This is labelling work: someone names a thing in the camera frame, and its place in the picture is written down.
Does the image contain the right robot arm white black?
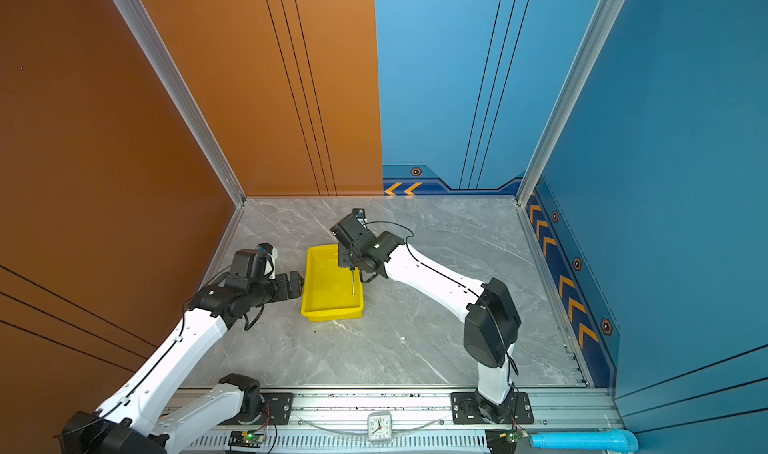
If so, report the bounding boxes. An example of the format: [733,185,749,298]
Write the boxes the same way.
[330,209,522,424]

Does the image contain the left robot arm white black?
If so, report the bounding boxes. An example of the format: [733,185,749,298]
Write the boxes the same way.
[57,271,304,453]

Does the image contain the yellow plastic bin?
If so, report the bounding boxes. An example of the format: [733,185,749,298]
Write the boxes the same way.
[301,245,364,322]

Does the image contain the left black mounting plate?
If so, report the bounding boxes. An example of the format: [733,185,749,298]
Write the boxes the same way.
[235,392,294,426]

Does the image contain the black mounting plate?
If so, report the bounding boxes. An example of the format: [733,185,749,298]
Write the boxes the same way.
[450,391,535,425]
[235,392,294,426]

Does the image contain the green circuit board left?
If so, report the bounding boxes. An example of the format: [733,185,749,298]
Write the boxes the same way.
[227,430,268,450]

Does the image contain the small white clock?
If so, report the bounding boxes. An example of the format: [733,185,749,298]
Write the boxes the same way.
[366,411,393,443]

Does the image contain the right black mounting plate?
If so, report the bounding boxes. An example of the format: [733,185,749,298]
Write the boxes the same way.
[450,391,535,425]

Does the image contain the small circuit board right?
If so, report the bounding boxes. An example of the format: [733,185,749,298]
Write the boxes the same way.
[504,431,525,444]

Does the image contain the cyan plastic pipe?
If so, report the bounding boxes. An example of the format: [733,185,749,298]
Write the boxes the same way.
[529,429,639,453]

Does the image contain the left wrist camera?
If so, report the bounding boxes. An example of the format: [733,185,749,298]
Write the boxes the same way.
[229,243,278,282]

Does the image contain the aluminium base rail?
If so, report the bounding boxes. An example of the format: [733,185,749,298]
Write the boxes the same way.
[107,385,625,454]

